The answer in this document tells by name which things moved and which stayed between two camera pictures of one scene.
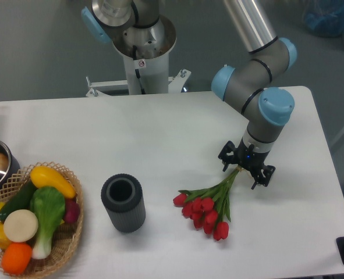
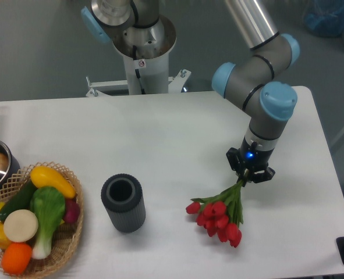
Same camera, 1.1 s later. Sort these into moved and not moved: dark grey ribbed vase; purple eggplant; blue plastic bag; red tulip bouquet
Moved: red tulip bouquet
Not moved: dark grey ribbed vase; purple eggplant; blue plastic bag
